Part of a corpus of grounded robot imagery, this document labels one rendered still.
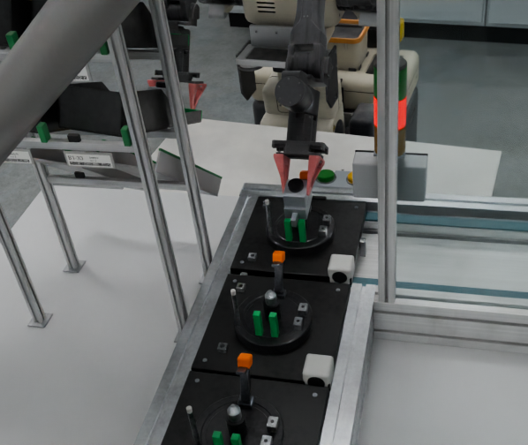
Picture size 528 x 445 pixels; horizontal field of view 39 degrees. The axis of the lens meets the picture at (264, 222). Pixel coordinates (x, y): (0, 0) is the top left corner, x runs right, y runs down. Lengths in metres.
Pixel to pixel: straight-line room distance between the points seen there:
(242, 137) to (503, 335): 0.97
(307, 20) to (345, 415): 0.74
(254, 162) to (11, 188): 1.99
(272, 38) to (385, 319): 0.98
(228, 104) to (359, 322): 2.80
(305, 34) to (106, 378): 0.76
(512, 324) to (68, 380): 0.83
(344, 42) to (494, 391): 1.36
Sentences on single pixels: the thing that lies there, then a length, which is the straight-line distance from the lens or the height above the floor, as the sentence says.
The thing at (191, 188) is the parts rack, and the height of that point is 1.10.
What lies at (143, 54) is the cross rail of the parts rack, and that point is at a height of 1.39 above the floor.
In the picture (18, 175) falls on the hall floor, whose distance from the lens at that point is 3.83.
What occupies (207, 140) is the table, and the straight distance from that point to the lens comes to 2.06.
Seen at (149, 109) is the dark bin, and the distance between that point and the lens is 1.32.
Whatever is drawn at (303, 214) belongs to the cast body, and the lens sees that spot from 1.43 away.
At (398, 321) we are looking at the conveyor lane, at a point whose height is 0.91.
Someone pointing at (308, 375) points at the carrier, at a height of 0.99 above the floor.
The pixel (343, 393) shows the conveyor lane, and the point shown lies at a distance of 1.24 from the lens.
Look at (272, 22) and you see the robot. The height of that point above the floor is 1.10.
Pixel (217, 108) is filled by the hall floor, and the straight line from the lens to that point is 4.01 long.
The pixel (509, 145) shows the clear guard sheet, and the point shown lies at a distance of 1.17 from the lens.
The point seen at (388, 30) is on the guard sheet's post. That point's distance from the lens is 1.08.
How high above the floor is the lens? 1.92
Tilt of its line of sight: 38 degrees down
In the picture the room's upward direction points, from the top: 7 degrees counter-clockwise
